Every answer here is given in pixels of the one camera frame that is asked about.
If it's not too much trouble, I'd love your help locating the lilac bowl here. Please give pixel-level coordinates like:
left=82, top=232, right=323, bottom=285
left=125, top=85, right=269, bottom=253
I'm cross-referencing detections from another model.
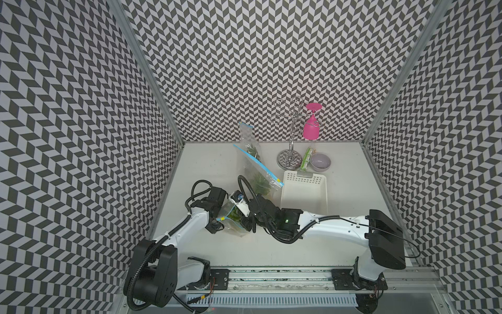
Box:
left=309, top=153, right=332, bottom=173

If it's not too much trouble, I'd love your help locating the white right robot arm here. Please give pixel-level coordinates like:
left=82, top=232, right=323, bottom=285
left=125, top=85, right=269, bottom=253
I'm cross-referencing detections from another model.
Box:
left=237, top=175, right=408, bottom=293

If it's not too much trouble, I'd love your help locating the white plastic basket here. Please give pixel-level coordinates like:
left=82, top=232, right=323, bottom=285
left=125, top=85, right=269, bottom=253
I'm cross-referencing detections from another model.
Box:
left=281, top=170, right=328, bottom=215

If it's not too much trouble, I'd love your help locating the metal glass rack stand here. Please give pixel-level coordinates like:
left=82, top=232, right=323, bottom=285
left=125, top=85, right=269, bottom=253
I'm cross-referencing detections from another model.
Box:
left=275, top=96, right=303, bottom=171

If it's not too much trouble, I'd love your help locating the clear zip-top bag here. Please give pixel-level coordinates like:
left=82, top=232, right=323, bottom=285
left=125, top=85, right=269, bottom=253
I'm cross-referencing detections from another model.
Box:
left=239, top=122, right=261, bottom=162
left=216, top=198, right=253, bottom=237
left=233, top=144, right=284, bottom=200

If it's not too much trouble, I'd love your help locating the pink wine glass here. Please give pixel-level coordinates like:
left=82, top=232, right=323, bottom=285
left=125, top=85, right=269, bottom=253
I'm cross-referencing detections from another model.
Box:
left=303, top=103, right=322, bottom=141

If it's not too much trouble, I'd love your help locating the green snack packet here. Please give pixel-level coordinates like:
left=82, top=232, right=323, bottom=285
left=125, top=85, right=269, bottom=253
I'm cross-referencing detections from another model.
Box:
left=300, top=147, right=315, bottom=171

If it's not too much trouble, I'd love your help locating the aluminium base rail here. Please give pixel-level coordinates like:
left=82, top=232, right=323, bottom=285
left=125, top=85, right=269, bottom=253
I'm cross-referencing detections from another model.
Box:
left=177, top=266, right=446, bottom=308

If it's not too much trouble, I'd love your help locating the pineapple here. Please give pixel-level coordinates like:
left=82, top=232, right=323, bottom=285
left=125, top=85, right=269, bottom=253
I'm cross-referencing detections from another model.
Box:
left=226, top=206, right=245, bottom=228
left=250, top=173, right=271, bottom=196

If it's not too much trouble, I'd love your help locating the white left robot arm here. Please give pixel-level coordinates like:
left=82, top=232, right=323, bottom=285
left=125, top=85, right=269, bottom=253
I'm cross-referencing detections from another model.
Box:
left=123, top=179, right=228, bottom=313

